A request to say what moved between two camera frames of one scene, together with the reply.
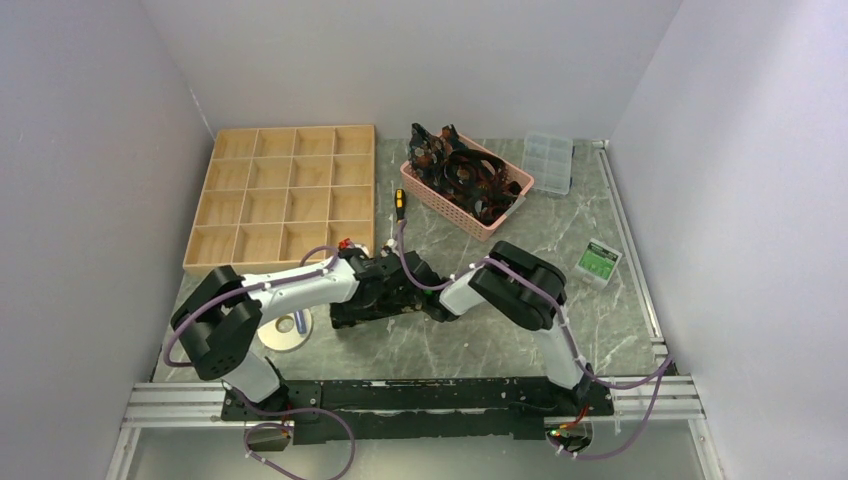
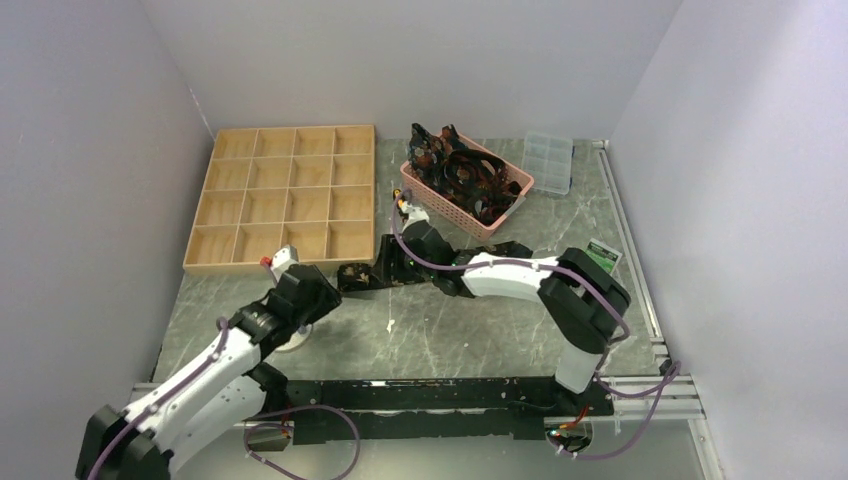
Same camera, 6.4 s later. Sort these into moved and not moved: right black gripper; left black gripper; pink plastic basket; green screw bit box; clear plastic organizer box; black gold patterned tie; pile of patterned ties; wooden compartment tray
Moved: left black gripper; right black gripper; black gold patterned tie
Not moved: pile of patterned ties; wooden compartment tray; clear plastic organizer box; green screw bit box; pink plastic basket
